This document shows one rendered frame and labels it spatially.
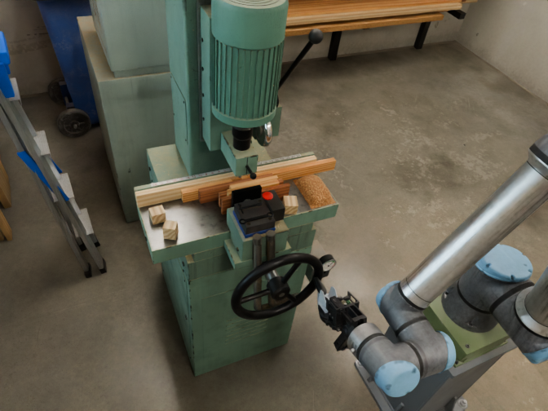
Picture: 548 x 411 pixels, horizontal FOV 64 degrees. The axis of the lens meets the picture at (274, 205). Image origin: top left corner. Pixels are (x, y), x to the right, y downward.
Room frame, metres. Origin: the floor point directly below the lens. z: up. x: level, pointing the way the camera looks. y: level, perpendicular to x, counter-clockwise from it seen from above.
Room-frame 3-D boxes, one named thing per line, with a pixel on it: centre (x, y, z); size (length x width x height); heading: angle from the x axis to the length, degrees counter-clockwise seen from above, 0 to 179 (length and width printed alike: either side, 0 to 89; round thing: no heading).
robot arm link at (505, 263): (0.87, -0.71, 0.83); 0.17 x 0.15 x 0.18; 27
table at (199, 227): (0.93, 0.08, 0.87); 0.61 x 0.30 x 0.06; 119
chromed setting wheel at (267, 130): (1.20, 0.07, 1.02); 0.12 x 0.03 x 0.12; 29
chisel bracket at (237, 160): (1.05, 0.13, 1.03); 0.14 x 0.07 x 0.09; 29
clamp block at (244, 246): (0.85, 0.04, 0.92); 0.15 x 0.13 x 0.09; 119
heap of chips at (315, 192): (1.07, -0.12, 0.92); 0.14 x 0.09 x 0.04; 29
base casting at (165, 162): (1.14, 0.18, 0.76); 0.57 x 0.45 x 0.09; 29
